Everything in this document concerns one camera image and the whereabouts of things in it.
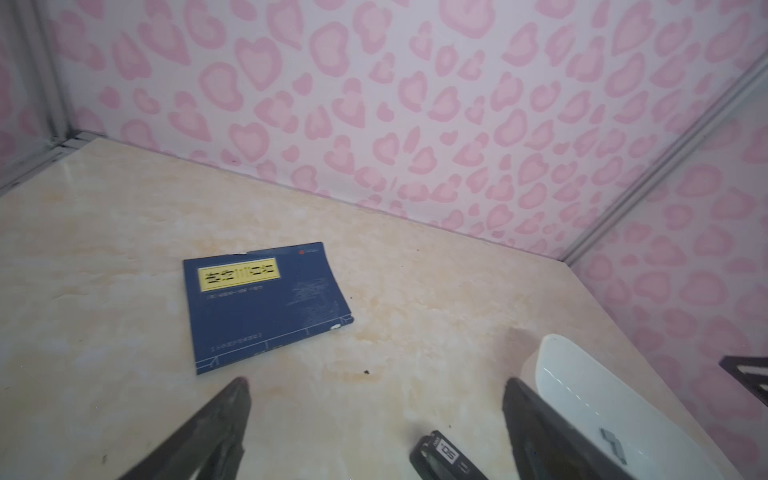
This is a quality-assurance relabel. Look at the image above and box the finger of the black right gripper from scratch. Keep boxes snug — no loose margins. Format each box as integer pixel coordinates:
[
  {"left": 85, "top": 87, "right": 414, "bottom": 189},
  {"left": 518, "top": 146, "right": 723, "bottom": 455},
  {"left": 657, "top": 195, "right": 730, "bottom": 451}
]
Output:
[{"left": 719, "top": 356, "right": 768, "bottom": 406}]

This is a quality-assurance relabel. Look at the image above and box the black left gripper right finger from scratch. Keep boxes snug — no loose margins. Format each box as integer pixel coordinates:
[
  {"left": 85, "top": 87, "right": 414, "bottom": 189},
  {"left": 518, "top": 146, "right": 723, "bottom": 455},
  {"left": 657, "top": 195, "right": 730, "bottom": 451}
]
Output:
[{"left": 502, "top": 377, "right": 631, "bottom": 480}]

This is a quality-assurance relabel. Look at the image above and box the blue book yellow label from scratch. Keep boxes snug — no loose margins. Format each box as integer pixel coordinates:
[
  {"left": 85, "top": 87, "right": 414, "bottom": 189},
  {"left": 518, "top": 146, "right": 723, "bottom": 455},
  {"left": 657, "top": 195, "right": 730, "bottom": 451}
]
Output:
[{"left": 183, "top": 242, "right": 354, "bottom": 375}]

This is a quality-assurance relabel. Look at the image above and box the black long stapler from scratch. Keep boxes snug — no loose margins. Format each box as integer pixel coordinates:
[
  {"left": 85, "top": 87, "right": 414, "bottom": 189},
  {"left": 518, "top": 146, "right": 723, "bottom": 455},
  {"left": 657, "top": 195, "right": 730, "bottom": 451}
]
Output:
[{"left": 409, "top": 430, "right": 488, "bottom": 480}]

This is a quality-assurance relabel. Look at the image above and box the white plastic tray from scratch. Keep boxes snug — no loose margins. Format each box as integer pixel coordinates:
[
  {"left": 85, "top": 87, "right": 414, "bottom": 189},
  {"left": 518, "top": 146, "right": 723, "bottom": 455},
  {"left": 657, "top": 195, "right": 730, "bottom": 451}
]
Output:
[{"left": 522, "top": 334, "right": 723, "bottom": 479}]

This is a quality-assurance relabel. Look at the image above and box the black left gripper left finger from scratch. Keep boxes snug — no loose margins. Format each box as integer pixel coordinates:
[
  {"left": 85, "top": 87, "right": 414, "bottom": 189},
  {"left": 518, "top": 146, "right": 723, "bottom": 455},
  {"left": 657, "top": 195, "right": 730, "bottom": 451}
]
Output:
[{"left": 122, "top": 376, "right": 251, "bottom": 479}]

